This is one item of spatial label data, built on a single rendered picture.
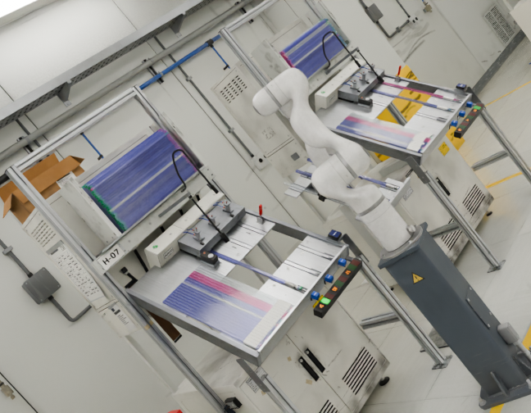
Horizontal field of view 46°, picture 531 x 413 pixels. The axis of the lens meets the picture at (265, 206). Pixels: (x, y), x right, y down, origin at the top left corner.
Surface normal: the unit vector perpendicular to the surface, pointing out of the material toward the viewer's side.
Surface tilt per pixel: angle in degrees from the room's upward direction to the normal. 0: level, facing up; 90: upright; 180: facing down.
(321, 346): 90
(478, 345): 90
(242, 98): 90
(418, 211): 90
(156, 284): 42
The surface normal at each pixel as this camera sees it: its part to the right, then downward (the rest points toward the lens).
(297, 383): 0.52, -0.31
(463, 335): -0.36, 0.43
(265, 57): -0.57, 0.57
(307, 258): -0.12, -0.77
